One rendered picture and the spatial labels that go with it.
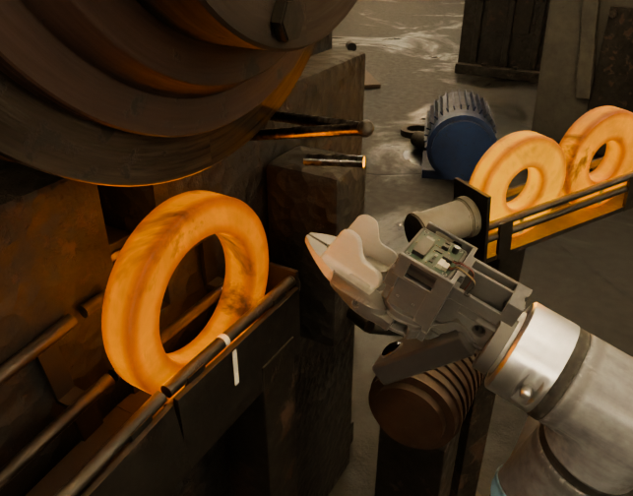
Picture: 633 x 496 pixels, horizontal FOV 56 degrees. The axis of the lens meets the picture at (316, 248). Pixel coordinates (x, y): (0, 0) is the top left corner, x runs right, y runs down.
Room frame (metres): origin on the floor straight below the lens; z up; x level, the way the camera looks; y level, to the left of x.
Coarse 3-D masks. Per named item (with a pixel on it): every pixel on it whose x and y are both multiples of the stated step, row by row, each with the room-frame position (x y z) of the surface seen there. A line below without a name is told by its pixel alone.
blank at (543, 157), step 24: (504, 144) 0.77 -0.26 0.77; (528, 144) 0.76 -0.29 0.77; (552, 144) 0.78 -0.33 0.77; (480, 168) 0.76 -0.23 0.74; (504, 168) 0.75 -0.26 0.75; (528, 168) 0.80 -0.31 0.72; (552, 168) 0.79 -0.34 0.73; (504, 192) 0.75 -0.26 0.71; (528, 192) 0.80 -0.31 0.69; (552, 192) 0.79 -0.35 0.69; (504, 216) 0.75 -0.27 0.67
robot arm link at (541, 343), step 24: (528, 312) 0.43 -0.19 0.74; (552, 312) 0.42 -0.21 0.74; (528, 336) 0.39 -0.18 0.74; (552, 336) 0.39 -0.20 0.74; (576, 336) 0.39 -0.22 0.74; (504, 360) 0.38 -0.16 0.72; (528, 360) 0.38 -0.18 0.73; (552, 360) 0.37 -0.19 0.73; (504, 384) 0.38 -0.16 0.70; (528, 384) 0.37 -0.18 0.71; (552, 384) 0.36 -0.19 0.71; (528, 408) 0.37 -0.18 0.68
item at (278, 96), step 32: (0, 96) 0.29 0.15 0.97; (32, 96) 0.30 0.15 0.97; (0, 128) 0.28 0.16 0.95; (32, 128) 0.30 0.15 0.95; (64, 128) 0.32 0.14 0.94; (96, 128) 0.33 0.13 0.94; (224, 128) 0.44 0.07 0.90; (256, 128) 0.47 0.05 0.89; (32, 160) 0.30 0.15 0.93; (64, 160) 0.31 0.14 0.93; (96, 160) 0.33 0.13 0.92; (128, 160) 0.35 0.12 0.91; (160, 160) 0.38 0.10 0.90; (192, 160) 0.40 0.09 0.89
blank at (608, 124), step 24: (576, 120) 0.84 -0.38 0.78; (600, 120) 0.82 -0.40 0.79; (624, 120) 0.84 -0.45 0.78; (576, 144) 0.81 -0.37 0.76; (600, 144) 0.82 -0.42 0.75; (624, 144) 0.85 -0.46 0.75; (576, 168) 0.81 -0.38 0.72; (600, 168) 0.86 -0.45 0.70; (624, 168) 0.85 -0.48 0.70; (600, 192) 0.83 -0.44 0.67
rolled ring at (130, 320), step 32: (192, 192) 0.46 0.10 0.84; (160, 224) 0.41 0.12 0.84; (192, 224) 0.42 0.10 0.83; (224, 224) 0.45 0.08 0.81; (256, 224) 0.49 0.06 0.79; (128, 256) 0.39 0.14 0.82; (160, 256) 0.39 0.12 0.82; (224, 256) 0.50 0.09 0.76; (256, 256) 0.49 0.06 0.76; (128, 288) 0.37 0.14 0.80; (160, 288) 0.38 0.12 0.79; (224, 288) 0.49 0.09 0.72; (256, 288) 0.49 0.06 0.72; (128, 320) 0.36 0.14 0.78; (224, 320) 0.46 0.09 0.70; (128, 352) 0.35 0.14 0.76; (160, 352) 0.37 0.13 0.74; (192, 352) 0.43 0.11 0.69; (160, 384) 0.37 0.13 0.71
